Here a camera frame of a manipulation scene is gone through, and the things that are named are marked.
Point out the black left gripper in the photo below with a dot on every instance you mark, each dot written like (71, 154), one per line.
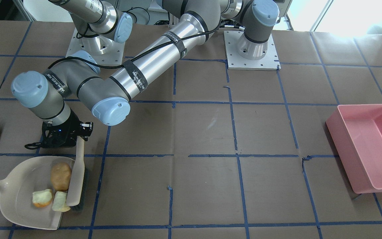
(72, 127)

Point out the brown potato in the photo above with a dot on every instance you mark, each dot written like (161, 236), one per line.
(60, 176)

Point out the beige hand brush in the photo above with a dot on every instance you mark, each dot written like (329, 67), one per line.
(78, 181)

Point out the apple core piece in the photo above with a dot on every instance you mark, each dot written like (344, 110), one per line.
(59, 202)
(42, 198)

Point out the beige plastic dustpan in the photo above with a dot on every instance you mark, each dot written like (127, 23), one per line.
(16, 193)

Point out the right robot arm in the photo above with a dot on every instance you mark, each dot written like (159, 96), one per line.
(94, 18)

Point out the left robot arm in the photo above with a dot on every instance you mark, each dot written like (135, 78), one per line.
(107, 90)

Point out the pink plastic bin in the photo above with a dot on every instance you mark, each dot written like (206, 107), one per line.
(356, 131)

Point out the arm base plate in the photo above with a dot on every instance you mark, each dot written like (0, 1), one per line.
(245, 55)
(104, 51)

